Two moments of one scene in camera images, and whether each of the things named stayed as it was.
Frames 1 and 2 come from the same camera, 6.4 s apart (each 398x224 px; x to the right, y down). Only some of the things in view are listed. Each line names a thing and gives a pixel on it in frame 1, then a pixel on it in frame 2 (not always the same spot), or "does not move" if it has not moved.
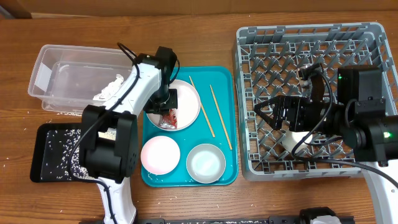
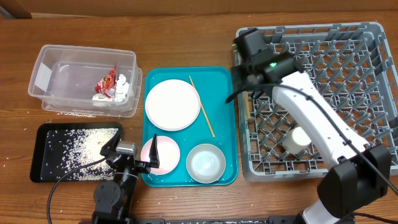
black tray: (57, 157) does not move
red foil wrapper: (170, 121) to (107, 85)
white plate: (188, 105) does not move
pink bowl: (160, 155) does not move
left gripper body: (162, 100) to (141, 167)
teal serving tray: (197, 144) does not move
